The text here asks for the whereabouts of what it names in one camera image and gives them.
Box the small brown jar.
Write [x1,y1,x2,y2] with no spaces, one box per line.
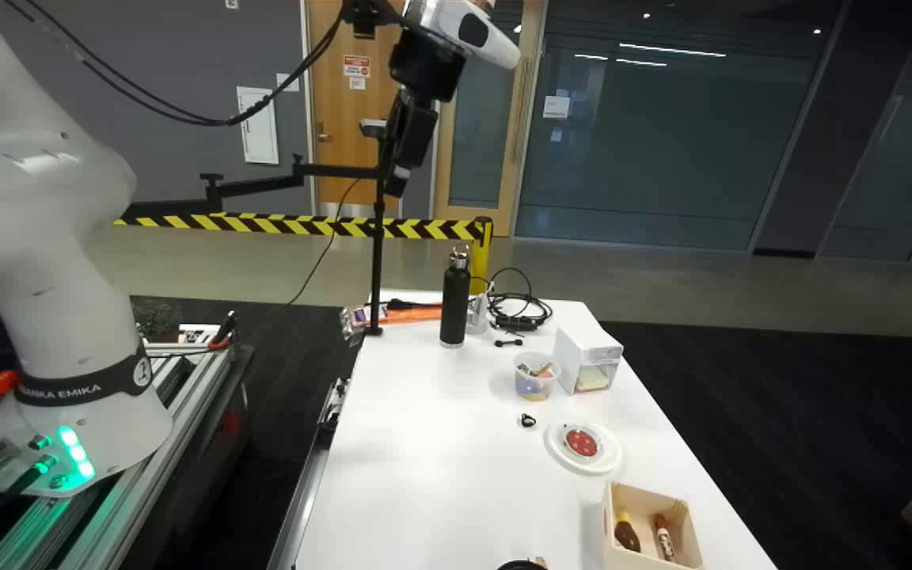
[611,510,646,556]

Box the black water bottle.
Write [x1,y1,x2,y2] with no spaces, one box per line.
[437,244,474,348]

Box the shallow wooden box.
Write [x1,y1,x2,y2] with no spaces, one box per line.
[603,478,711,570]

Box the orange flat tool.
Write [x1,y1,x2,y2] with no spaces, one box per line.
[380,300,447,330]

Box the black coiled headphone cable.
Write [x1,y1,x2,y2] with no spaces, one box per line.
[481,262,558,334]

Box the yellow black hazard barrier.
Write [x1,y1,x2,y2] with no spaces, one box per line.
[112,209,498,300]

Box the wooden door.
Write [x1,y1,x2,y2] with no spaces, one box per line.
[303,0,409,223]

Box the wood framed glass door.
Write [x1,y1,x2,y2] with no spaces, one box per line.
[431,0,551,242]

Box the white round plate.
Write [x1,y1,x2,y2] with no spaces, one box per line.
[541,415,624,478]

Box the crumpled shiny wrapper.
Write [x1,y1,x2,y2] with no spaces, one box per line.
[336,300,372,341]

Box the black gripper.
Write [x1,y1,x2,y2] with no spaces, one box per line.
[380,27,472,201]

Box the red white door sign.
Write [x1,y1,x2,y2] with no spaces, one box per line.
[339,55,377,94]

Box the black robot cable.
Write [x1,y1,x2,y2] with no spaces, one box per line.
[9,0,355,129]

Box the aluminium mounting rail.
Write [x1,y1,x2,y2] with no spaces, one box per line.
[0,334,260,570]

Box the black camera stand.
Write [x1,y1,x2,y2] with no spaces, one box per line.
[197,124,409,338]

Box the white paper wall sign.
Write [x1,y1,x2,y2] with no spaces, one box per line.
[235,82,284,172]

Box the small printed paper cup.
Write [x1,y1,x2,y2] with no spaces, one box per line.
[514,352,560,406]

